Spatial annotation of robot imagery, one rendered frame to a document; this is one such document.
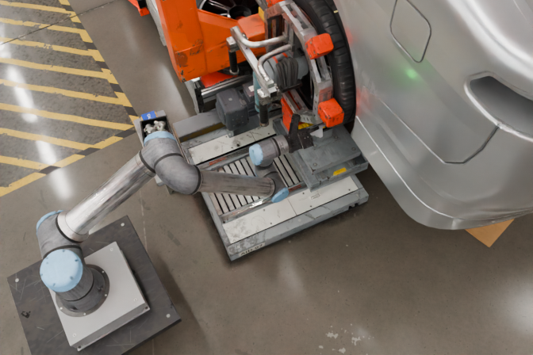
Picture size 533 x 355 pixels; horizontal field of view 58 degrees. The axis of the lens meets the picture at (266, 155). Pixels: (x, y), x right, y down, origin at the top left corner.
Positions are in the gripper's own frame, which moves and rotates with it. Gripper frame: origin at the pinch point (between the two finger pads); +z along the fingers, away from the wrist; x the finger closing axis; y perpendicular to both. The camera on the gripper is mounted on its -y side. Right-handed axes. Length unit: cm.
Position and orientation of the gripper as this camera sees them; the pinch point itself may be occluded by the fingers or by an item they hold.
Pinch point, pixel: (323, 124)
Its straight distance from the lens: 225.6
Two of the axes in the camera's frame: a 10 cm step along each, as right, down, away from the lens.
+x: 2.7, 1.3, -9.5
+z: 9.1, -3.6, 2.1
